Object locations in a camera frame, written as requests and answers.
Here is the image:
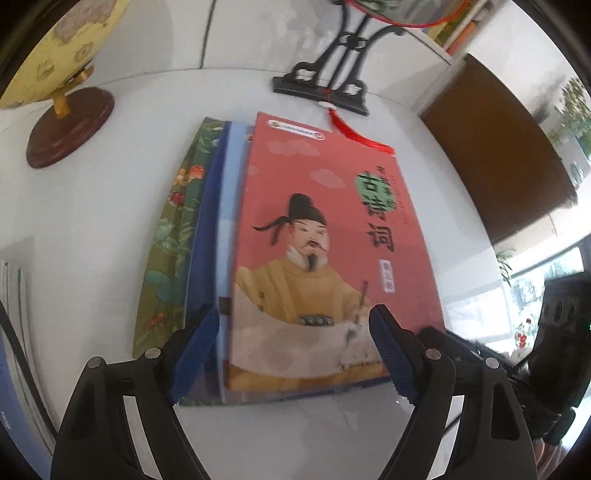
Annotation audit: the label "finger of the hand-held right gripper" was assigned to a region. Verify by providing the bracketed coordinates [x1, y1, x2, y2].
[425, 326, 509, 370]

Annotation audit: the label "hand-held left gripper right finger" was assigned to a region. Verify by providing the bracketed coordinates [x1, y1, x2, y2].
[368, 304, 539, 480]

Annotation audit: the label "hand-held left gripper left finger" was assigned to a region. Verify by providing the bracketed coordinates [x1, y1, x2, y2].
[51, 305, 221, 480]

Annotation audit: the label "red poet cover book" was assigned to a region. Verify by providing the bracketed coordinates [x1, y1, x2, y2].
[226, 111, 446, 393]

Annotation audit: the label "rows of colourful shelf books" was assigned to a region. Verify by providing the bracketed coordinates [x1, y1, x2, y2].
[425, 0, 490, 54]

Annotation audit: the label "green leafy plant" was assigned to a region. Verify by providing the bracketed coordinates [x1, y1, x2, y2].
[494, 249, 518, 287]

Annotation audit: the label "green floral cover book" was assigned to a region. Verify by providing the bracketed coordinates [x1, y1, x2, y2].
[132, 116, 232, 408]

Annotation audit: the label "light blue cover book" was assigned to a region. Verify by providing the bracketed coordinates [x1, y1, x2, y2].
[215, 122, 257, 402]

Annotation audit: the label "dark blue cover book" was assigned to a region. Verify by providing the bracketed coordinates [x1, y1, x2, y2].
[0, 258, 54, 469]

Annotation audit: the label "brown wooden cabinet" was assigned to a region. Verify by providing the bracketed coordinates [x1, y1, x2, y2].
[418, 53, 580, 245]

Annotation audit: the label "red tassel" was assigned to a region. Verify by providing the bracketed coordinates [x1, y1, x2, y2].
[321, 88, 396, 155]

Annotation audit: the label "tall potted plant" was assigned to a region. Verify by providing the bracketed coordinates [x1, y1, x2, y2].
[545, 76, 591, 158]

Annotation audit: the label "white bookshelf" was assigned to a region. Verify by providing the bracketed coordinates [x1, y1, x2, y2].
[92, 0, 509, 79]

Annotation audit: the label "yellow antique globe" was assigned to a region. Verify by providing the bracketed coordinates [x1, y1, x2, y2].
[0, 0, 132, 169]

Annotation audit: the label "black cable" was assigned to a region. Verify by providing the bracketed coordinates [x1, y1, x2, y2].
[0, 299, 57, 418]

